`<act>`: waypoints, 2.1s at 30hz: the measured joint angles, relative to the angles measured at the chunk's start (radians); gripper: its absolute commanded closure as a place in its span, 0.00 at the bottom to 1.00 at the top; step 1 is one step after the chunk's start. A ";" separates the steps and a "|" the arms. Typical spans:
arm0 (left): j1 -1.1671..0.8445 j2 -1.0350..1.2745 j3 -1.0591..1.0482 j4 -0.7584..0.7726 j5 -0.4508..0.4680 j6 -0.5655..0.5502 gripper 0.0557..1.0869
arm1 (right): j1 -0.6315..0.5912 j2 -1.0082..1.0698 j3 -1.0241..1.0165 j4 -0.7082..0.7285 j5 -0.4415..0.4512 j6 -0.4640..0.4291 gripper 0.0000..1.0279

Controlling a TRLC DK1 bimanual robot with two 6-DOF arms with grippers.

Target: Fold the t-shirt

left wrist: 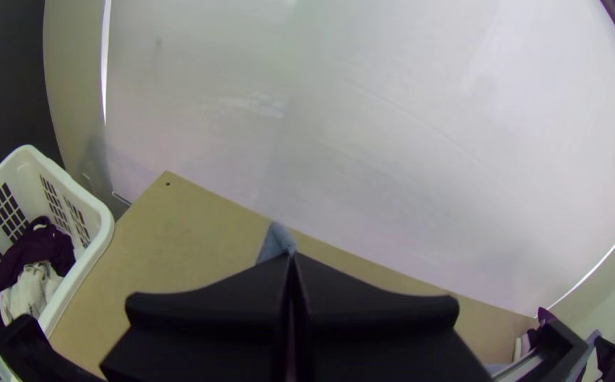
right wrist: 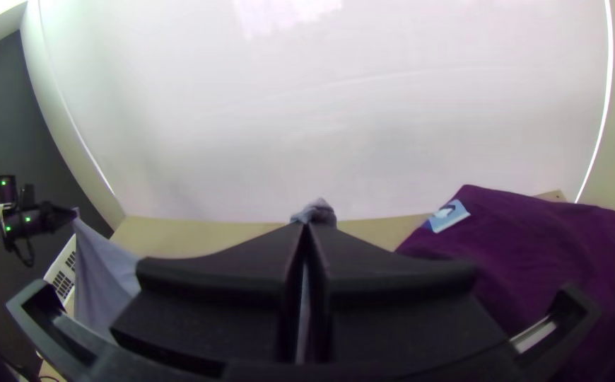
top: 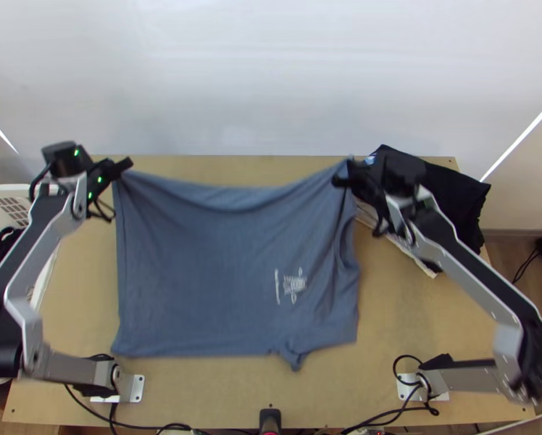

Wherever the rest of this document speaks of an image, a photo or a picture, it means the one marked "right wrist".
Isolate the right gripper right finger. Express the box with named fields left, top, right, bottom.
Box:
left=307, top=222, right=511, bottom=366

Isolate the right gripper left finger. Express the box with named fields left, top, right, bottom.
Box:
left=110, top=221, right=307, bottom=378

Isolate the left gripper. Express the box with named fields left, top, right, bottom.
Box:
left=34, top=200, right=79, bottom=234

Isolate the blue t-shirt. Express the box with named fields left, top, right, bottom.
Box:
left=72, top=197, right=338, bottom=364

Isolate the white laundry basket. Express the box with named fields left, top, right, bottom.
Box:
left=42, top=233, right=78, bottom=319

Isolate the pile of folded clothes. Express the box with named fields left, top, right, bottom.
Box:
left=394, top=184, right=615, bottom=382

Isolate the black cable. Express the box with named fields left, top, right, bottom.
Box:
left=11, top=233, right=37, bottom=268

